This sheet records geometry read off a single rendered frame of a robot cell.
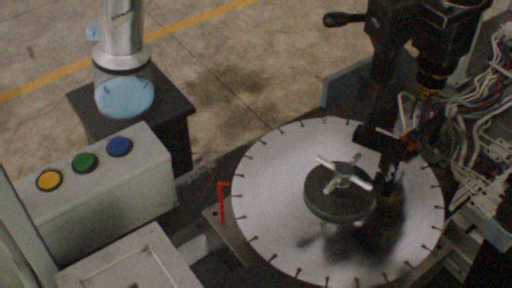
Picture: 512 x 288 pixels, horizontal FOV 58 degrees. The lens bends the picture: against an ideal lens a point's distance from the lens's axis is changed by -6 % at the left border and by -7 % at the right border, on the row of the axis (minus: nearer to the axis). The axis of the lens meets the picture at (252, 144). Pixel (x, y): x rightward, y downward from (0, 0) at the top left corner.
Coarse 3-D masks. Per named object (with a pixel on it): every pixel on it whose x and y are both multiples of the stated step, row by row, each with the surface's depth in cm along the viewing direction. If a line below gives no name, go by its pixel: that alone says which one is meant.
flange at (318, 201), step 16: (336, 160) 79; (320, 176) 76; (368, 176) 77; (304, 192) 75; (320, 192) 74; (336, 192) 73; (352, 192) 73; (368, 192) 74; (320, 208) 72; (336, 208) 72; (352, 208) 72; (368, 208) 72
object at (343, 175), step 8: (360, 152) 75; (320, 160) 74; (328, 160) 73; (352, 160) 73; (336, 168) 72; (344, 168) 72; (352, 168) 72; (336, 176) 71; (344, 176) 71; (352, 176) 71; (336, 184) 71; (344, 184) 72; (360, 184) 71; (368, 184) 70; (328, 192) 70
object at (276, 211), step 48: (288, 144) 83; (336, 144) 83; (240, 192) 76; (288, 192) 76; (384, 192) 76; (432, 192) 75; (288, 240) 70; (336, 240) 70; (384, 240) 70; (432, 240) 69
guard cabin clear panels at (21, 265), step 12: (0, 228) 68; (0, 240) 61; (12, 240) 75; (0, 252) 56; (12, 252) 67; (0, 264) 51; (12, 264) 61; (24, 264) 75; (0, 276) 47; (12, 276) 56; (24, 276) 67
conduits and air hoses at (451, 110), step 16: (496, 32) 137; (496, 48) 135; (480, 80) 125; (496, 80) 125; (400, 96) 96; (448, 96) 115; (464, 96) 118; (480, 96) 120; (496, 96) 121; (400, 112) 94; (448, 112) 97; (464, 112) 111; (480, 112) 114; (496, 112) 116; (448, 128) 92; (464, 128) 90; (480, 128) 108; (448, 144) 89; (464, 144) 86; (480, 144) 103; (496, 144) 100; (464, 176) 85; (480, 176) 80; (496, 176) 92; (480, 208) 75
